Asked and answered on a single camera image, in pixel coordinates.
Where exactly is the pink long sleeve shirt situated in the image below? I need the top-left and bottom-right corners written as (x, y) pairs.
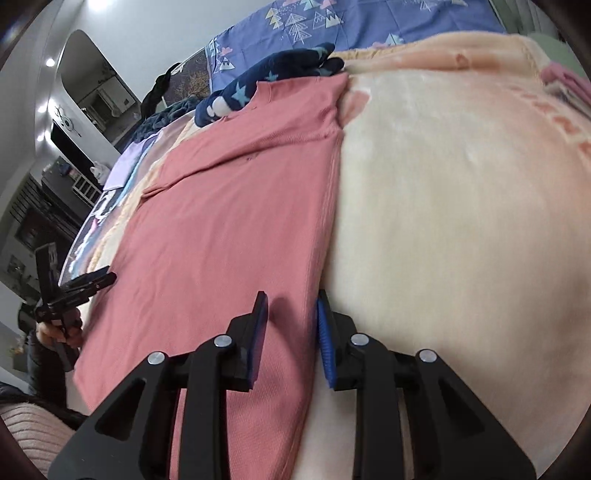
top-left (73, 74), bottom-right (348, 479)

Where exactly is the folded pink clothes stack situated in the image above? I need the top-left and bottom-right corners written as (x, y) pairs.
top-left (540, 62), bottom-right (591, 117)

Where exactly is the person left hand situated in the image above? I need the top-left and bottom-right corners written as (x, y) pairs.
top-left (36, 309), bottom-right (83, 350)

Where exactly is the patterned bed sheet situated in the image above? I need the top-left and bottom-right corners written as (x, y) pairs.
top-left (59, 111), bottom-right (194, 285)

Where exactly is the white cat figurine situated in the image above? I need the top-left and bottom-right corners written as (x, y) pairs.
top-left (90, 162), bottom-right (111, 186)

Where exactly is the folded lavender cloth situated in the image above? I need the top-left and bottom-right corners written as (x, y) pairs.
top-left (103, 141), bottom-right (145, 191)

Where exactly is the dark teal fuzzy blanket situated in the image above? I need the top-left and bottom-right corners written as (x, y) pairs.
top-left (131, 95), bottom-right (201, 143)

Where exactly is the black garment on headboard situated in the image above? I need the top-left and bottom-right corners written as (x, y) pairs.
top-left (140, 62), bottom-right (180, 120)

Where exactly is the dark floral pillow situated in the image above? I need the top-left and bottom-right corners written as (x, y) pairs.
top-left (163, 49), bottom-right (211, 105)

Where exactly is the navy star plush blanket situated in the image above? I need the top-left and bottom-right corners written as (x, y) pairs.
top-left (194, 43), bottom-right (345, 127)

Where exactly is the blue tree print pillow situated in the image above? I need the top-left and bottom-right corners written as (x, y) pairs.
top-left (205, 0), bottom-right (505, 91)

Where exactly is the green pillow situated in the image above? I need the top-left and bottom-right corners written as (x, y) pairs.
top-left (528, 32), bottom-right (587, 78)

